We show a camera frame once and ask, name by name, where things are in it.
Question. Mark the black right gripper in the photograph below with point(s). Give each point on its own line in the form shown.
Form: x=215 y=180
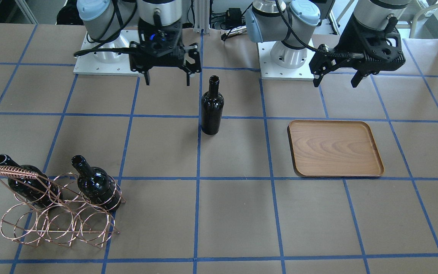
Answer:
x=142 y=63

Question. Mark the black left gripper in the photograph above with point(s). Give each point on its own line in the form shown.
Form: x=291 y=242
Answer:
x=343 y=46

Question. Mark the dark wine bottle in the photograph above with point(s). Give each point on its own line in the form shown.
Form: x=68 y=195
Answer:
x=31 y=189
x=212 y=103
x=96 y=185

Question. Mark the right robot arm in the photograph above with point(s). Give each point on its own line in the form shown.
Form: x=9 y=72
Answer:
x=105 y=19

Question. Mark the wooden tray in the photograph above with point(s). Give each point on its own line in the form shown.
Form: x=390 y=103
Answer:
x=334 y=148

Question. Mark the white chair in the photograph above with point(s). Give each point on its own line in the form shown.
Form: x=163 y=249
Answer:
x=418 y=10

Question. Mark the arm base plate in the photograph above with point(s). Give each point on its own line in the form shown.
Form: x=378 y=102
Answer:
x=108 y=63
x=272 y=64

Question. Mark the aluminium frame post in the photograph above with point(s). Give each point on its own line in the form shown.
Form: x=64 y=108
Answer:
x=202 y=15

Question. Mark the copper wire bottle basket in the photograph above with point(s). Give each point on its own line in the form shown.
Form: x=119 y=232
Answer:
x=71 y=219

